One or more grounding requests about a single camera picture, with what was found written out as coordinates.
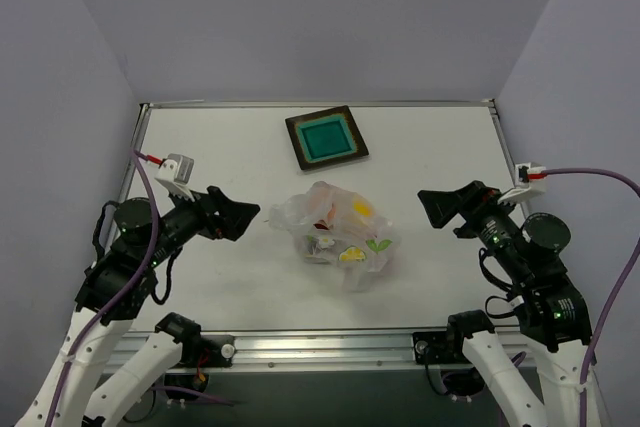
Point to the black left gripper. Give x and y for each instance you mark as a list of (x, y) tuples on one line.
[(210, 214)]

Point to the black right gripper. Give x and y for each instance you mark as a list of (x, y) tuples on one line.
[(471, 208)]

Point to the yellow fake pear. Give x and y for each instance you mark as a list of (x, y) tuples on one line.
[(362, 208)]

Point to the orange fake persimmon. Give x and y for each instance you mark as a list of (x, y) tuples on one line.
[(321, 202)]

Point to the clear printed plastic bag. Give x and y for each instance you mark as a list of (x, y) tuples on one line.
[(361, 248)]

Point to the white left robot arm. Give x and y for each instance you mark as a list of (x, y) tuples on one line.
[(112, 295)]

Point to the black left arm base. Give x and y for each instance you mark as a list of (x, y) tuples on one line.
[(199, 352)]

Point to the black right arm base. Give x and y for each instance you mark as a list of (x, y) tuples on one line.
[(448, 372)]

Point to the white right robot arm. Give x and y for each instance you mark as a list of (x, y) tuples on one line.
[(552, 315)]

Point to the square green black plate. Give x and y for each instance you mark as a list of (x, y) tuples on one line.
[(326, 138)]

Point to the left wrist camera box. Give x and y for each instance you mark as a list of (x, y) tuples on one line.
[(174, 173)]

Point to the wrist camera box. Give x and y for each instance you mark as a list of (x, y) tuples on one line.
[(174, 173), (529, 182)]

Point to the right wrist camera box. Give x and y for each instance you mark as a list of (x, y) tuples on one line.
[(529, 182)]

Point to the aluminium table front rail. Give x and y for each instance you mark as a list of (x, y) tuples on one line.
[(315, 351)]

